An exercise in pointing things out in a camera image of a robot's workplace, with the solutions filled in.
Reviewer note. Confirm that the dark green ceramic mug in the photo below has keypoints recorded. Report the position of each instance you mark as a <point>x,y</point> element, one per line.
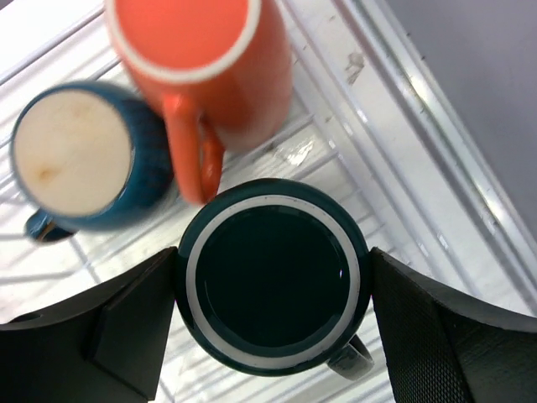
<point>273,277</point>

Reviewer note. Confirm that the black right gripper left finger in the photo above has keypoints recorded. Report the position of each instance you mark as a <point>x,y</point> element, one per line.
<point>105,344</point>

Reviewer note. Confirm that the orange ceramic mug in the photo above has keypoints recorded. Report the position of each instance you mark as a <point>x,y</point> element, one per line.
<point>219,73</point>

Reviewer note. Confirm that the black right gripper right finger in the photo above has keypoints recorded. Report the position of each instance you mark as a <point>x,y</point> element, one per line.
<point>442,345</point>

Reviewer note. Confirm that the blue mug cream interior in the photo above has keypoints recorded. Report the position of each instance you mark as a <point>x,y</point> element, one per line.
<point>91,156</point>

